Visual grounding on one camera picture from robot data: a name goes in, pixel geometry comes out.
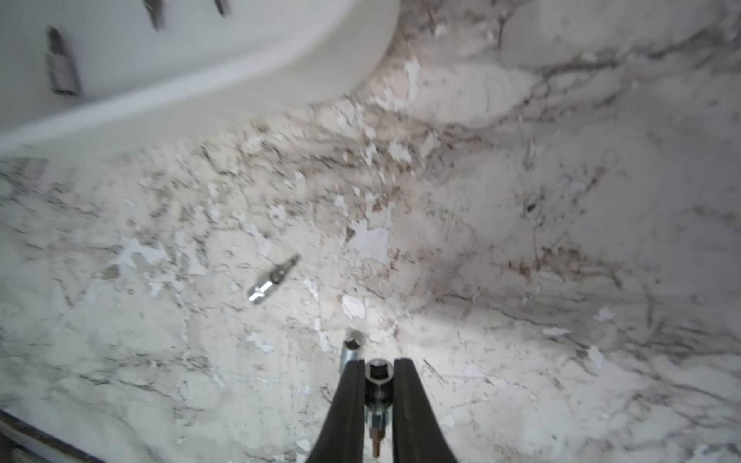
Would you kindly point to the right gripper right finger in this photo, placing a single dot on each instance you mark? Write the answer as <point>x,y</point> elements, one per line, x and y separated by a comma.
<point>417,436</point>

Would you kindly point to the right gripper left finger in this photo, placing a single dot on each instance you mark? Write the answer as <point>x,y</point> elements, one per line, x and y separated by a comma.
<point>341,439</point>

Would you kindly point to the white plastic storage box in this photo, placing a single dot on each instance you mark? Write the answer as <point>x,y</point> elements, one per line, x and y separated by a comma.
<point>199,73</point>

